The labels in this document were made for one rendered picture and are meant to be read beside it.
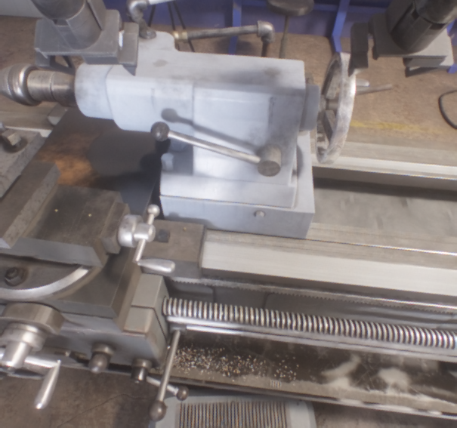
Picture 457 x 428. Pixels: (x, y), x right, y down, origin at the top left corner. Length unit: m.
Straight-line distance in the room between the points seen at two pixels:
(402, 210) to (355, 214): 0.15
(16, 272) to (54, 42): 0.38
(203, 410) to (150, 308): 0.55
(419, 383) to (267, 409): 0.46
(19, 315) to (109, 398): 0.91
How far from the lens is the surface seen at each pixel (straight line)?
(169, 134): 0.62
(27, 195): 0.64
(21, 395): 1.69
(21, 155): 0.60
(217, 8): 3.85
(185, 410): 1.24
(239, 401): 1.24
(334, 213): 1.02
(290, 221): 0.74
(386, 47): 0.54
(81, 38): 0.50
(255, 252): 0.74
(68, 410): 1.60
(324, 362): 1.15
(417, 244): 0.89
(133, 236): 0.58
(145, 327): 0.74
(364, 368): 1.19
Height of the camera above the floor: 1.48
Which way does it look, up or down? 50 degrees down
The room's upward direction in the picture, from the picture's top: 2 degrees clockwise
